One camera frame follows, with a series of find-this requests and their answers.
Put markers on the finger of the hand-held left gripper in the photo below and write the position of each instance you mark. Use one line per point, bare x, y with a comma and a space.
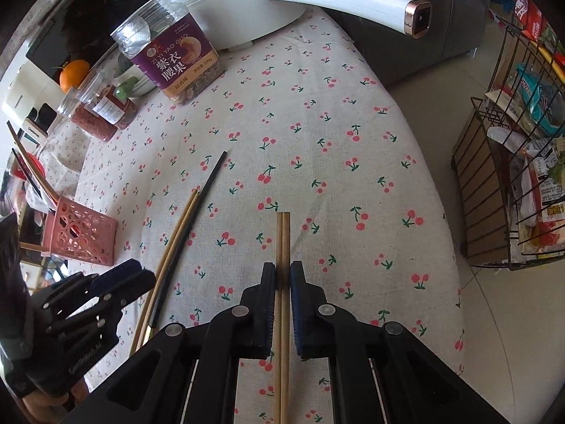
126, 267
132, 289

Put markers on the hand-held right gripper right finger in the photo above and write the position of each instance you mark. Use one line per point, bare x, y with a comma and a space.
299, 300

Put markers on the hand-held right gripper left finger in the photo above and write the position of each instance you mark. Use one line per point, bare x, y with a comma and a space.
269, 291

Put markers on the bamboo chopstick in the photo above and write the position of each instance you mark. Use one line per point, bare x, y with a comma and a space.
165, 260
278, 318
31, 159
174, 258

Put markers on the pink plastic utensil basket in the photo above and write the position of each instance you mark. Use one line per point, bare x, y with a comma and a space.
79, 234

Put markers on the black chopstick gold band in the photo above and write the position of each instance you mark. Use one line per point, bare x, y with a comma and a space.
26, 172
194, 212

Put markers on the red plastic chopstick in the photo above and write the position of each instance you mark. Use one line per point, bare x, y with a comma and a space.
31, 165

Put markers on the person's left hand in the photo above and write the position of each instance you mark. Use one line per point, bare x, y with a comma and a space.
57, 399

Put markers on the cherry print tablecloth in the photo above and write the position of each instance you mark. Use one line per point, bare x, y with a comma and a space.
344, 163

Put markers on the goji berry jar silver lid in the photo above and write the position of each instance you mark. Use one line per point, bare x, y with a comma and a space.
88, 119

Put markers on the orange tangerine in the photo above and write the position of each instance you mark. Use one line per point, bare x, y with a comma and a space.
74, 76

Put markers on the clear jar purple label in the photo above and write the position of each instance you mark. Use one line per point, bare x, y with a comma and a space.
172, 53

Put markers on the black microwave oven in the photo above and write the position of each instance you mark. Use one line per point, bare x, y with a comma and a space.
75, 31

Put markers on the blue white snack packet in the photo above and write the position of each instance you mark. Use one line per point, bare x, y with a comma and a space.
540, 97

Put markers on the grey refrigerator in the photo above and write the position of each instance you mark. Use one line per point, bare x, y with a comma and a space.
450, 22

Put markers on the red plastic bag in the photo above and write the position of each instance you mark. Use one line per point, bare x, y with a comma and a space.
529, 11

